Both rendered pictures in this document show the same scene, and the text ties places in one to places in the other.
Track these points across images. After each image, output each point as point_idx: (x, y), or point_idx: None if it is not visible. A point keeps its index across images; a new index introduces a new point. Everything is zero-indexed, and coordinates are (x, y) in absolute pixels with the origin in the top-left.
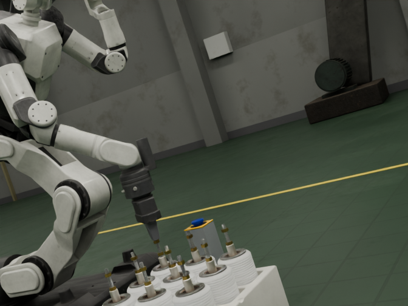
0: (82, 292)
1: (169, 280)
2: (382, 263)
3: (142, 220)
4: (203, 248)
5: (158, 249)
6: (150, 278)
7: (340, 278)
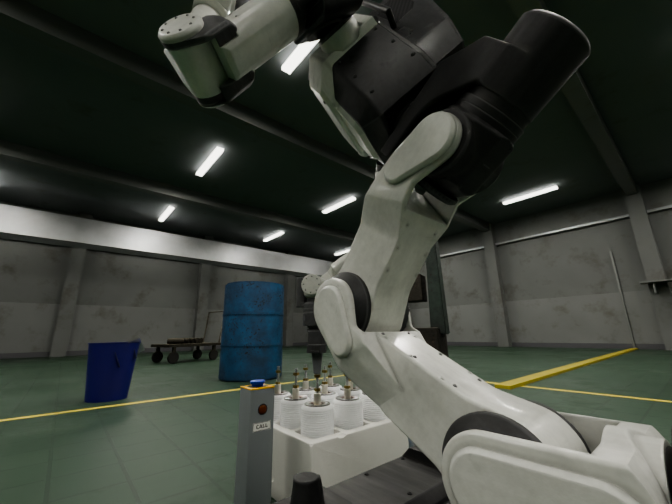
0: (430, 486)
1: (331, 391)
2: (87, 498)
3: (326, 347)
4: (306, 370)
5: (318, 384)
6: (340, 397)
7: (131, 503)
